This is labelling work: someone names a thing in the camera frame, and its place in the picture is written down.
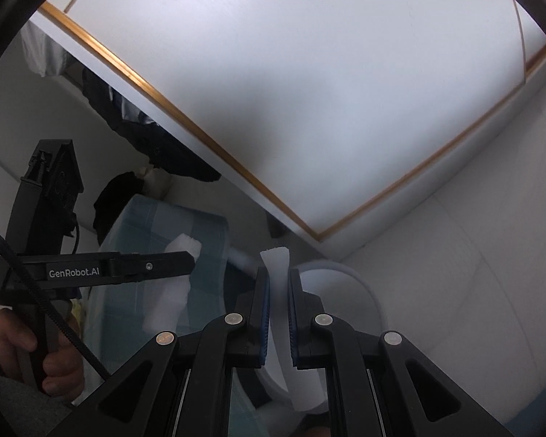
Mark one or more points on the white cabinet with gold trim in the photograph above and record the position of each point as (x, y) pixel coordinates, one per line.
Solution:
(300, 77)

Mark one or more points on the black cloth bundle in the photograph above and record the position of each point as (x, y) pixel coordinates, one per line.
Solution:
(116, 200)

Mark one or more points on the white round waste bin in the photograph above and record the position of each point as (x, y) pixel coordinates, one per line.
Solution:
(341, 300)

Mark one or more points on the cream soft object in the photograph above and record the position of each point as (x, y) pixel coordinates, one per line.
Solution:
(157, 182)

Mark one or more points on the person's left forearm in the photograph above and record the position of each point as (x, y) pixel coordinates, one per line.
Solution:
(9, 405)

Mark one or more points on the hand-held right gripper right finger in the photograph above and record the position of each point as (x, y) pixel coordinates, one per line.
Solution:
(293, 318)

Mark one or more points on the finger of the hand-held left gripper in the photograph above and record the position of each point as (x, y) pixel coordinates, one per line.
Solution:
(164, 265)

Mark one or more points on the dark hanging clothes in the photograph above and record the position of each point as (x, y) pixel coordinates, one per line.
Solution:
(164, 145)

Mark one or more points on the person's left hand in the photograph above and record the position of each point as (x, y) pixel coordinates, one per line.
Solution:
(9, 339)

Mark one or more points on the small dark object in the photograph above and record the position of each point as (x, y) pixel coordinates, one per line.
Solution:
(277, 227)

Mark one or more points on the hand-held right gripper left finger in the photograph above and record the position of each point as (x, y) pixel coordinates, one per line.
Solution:
(261, 314)

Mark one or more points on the white hanging cloth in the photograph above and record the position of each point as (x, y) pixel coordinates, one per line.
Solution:
(43, 50)

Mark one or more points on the white tissue strip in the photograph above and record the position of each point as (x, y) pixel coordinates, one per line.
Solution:
(277, 282)

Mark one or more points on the white tissue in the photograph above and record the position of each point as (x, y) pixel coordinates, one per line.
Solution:
(170, 298)

